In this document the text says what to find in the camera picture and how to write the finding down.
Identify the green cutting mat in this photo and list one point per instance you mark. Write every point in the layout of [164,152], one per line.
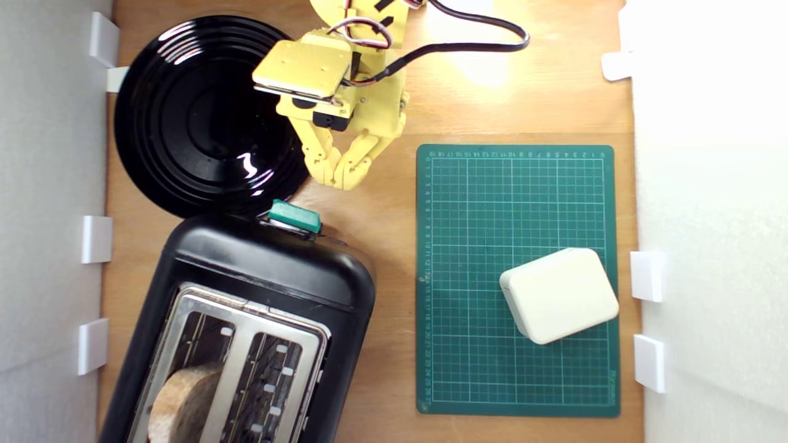
[492,221]

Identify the yellow wrist camera mount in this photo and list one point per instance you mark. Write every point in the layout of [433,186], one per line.
[301,64]

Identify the brown bread slice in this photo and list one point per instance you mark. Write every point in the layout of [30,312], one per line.
[184,403]

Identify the white wall clip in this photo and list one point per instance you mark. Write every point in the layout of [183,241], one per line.
[646,275]
[617,66]
[116,79]
[649,363]
[97,239]
[103,38]
[92,346]

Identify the black round plate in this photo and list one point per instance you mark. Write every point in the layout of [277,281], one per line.
[197,123]

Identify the green taped toaster lever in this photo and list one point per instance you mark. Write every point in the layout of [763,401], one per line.
[295,215]

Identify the black two-slot toaster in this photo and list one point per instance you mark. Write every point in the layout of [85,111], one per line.
[271,264]

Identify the white rounded block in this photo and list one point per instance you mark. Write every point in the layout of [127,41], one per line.
[557,295]

